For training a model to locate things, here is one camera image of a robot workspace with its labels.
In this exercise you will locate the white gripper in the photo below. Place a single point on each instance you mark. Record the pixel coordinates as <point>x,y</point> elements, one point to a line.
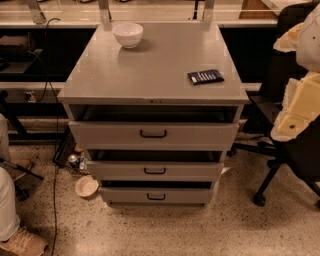
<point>309,45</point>

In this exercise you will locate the grey bottom drawer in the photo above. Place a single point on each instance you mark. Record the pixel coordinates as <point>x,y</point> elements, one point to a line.
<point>125,195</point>

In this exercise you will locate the grey drawer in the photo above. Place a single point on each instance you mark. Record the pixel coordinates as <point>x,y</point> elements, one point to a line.
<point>125,195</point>
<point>153,136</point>
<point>155,171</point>

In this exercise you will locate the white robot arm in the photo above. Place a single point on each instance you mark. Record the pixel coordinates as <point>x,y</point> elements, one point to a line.
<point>309,54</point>

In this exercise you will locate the grey drawer cabinet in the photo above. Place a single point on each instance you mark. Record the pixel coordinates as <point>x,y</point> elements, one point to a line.
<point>150,83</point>

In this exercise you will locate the grey top drawer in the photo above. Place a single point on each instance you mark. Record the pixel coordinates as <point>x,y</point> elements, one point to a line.
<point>153,136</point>

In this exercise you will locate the grey middle drawer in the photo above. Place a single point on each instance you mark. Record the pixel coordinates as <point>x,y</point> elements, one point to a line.
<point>155,171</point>

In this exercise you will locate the dark blue snack packet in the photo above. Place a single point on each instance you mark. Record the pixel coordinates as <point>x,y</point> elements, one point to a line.
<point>205,77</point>

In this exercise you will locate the black office chair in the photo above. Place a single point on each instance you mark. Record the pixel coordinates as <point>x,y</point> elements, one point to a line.
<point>300,154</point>

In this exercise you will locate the white ceramic bowl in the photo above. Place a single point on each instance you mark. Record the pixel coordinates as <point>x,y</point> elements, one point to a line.
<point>128,35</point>

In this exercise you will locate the clear plastic bottle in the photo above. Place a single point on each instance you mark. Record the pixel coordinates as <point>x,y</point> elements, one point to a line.
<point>83,161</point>

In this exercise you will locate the soda can on floor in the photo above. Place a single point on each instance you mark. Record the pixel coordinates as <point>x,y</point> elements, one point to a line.
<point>73,161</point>

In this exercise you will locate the beige bowl on floor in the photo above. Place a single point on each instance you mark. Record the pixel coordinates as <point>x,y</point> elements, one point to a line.
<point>86,186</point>

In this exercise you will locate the black stick on floor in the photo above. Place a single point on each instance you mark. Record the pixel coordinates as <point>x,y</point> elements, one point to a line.
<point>22,169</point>

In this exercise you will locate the person leg light trousers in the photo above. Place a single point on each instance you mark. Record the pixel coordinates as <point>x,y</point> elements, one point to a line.
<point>9,220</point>

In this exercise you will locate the tan sneaker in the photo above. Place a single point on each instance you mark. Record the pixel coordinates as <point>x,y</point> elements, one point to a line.
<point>25,243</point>

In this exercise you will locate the wall power outlet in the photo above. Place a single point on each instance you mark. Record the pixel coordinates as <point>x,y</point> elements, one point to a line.
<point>29,96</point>

